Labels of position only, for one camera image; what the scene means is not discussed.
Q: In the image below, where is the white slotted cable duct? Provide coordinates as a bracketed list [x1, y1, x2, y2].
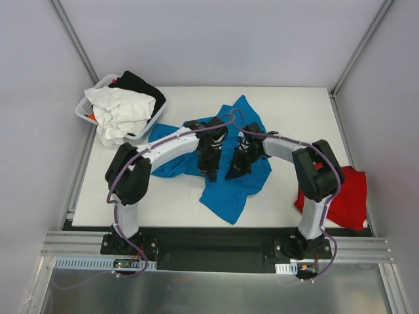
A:
[54, 257, 157, 271]
[275, 262, 298, 275]

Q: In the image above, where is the aluminium table edge rail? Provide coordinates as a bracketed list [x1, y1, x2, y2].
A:
[41, 230, 396, 264]

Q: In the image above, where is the black robot base mount plate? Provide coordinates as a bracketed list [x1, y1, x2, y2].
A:
[100, 227, 332, 273]

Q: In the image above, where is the white t-shirt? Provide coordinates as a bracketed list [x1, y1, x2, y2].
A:
[84, 86, 156, 148]

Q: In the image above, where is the aluminium frame post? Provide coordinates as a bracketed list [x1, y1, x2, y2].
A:
[329, 0, 397, 99]
[48, 0, 99, 84]

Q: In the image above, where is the aluminium frame post right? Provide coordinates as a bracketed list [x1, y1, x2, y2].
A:
[329, 0, 397, 99]

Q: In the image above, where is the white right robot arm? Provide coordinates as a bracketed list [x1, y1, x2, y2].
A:
[225, 122, 345, 260]

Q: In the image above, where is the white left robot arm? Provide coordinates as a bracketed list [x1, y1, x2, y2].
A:
[105, 117, 228, 254]

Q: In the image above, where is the white slotted cable duct left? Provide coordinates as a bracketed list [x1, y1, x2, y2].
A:
[54, 257, 157, 271]

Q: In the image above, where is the blue t-shirt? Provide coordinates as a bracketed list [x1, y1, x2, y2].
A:
[149, 95, 272, 224]

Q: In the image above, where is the black t-shirt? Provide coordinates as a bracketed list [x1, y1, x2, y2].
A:
[109, 71, 166, 140]

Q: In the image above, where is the aluminium frame post left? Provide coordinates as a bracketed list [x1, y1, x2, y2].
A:
[48, 0, 99, 84]

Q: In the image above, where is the white slotted cable duct right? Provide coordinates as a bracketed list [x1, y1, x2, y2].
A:
[275, 262, 298, 275]

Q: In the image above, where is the red t-shirt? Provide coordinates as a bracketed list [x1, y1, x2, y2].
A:
[294, 166, 367, 232]

